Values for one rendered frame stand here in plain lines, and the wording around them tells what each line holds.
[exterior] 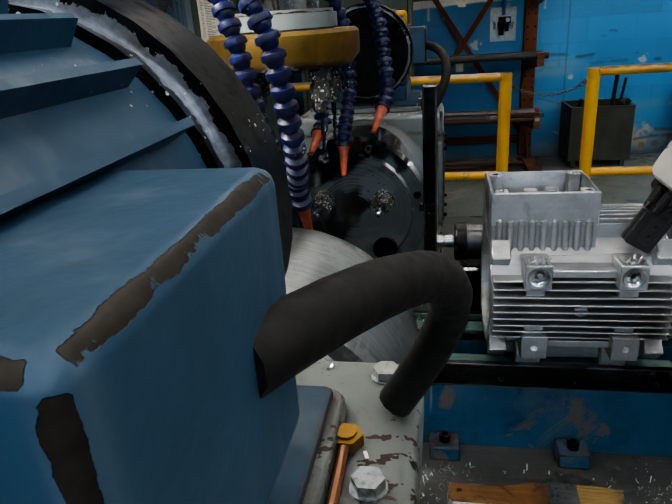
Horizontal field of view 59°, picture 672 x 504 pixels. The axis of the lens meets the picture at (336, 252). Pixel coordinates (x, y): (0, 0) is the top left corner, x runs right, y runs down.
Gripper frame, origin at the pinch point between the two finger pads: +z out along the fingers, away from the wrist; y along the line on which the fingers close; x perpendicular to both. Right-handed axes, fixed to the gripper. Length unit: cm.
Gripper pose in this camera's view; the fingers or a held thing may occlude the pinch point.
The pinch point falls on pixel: (645, 230)
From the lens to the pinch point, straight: 74.2
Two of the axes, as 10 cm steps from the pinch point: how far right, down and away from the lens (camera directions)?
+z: -4.4, 8.0, 4.1
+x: -8.8, -4.7, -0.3
